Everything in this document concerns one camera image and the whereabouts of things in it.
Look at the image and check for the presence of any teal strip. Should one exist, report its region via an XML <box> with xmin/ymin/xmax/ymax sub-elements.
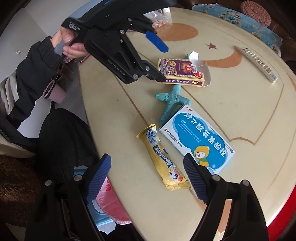
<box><xmin>155</xmin><ymin>85</ymin><xmax>191</xmax><ymax>126</ymax></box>

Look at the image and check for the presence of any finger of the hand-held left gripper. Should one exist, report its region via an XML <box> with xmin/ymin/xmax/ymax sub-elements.
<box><xmin>111</xmin><ymin>14</ymin><xmax>169</xmax><ymax>52</ymax></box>
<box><xmin>84</xmin><ymin>29</ymin><xmax>166</xmax><ymax>85</ymax></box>

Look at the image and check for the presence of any person's left leg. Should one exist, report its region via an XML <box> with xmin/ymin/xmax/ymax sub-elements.
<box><xmin>38</xmin><ymin>108</ymin><xmax>100</xmax><ymax>184</ymax></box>

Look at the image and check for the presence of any blue floral cushion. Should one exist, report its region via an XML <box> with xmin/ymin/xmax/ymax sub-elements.
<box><xmin>192</xmin><ymin>4</ymin><xmax>284</xmax><ymax>57</ymax></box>

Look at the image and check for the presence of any red plastic stool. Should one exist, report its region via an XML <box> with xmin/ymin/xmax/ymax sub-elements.
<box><xmin>266</xmin><ymin>190</ymin><xmax>296</xmax><ymax>235</ymax></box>

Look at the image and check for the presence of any person's left forearm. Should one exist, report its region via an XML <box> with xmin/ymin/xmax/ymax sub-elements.
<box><xmin>13</xmin><ymin>37</ymin><xmax>68</xmax><ymax>121</ymax></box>

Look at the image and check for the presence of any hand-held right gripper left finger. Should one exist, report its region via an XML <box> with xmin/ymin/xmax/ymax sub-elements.
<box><xmin>24</xmin><ymin>153</ymin><xmax>111</xmax><ymax>241</ymax></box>

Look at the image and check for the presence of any plastic bag of peanuts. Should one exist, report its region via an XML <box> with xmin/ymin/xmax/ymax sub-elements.
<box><xmin>143</xmin><ymin>7</ymin><xmax>173</xmax><ymax>29</ymax></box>

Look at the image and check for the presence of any waste bin with pink bag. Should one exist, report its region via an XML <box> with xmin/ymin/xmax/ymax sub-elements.
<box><xmin>88</xmin><ymin>177</ymin><xmax>133</xmax><ymax>233</ymax></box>

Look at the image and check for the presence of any brown fuzzy rug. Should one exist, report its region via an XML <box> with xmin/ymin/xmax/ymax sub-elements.
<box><xmin>0</xmin><ymin>155</ymin><xmax>47</xmax><ymax>229</ymax></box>

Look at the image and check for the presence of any pink cylindrical object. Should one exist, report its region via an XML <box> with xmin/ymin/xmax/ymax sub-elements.
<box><xmin>43</xmin><ymin>79</ymin><xmax>67</xmax><ymax>104</ymax></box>

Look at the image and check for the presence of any white remote control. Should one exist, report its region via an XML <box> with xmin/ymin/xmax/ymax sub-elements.
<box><xmin>235</xmin><ymin>46</ymin><xmax>278</xmax><ymax>84</ymax></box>

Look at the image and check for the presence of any blue medicine box with bear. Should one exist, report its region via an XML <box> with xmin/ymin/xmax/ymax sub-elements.
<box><xmin>159</xmin><ymin>105</ymin><xmax>236</xmax><ymax>175</ymax></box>

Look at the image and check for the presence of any person's left hand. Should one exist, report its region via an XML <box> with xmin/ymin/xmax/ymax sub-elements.
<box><xmin>51</xmin><ymin>27</ymin><xmax>89</xmax><ymax>58</ymax></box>

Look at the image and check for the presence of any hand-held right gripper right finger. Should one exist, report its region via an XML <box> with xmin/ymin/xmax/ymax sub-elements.
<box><xmin>183</xmin><ymin>153</ymin><xmax>270</xmax><ymax>241</ymax></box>

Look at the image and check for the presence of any gold snack wrapper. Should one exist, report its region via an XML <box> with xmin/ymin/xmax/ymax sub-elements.
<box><xmin>135</xmin><ymin>124</ymin><xmax>191</xmax><ymax>191</ymax></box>

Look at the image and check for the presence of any yellow and purple box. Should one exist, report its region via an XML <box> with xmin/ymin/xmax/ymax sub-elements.
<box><xmin>158</xmin><ymin>51</ymin><xmax>211</xmax><ymax>88</ymax></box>

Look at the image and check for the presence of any pink round cushion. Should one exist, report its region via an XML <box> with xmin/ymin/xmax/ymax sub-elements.
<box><xmin>240</xmin><ymin>0</ymin><xmax>271</xmax><ymax>27</ymax></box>

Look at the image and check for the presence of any beige seat cushion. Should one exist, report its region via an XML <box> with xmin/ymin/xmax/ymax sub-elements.
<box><xmin>0</xmin><ymin>137</ymin><xmax>36</xmax><ymax>159</ymax></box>

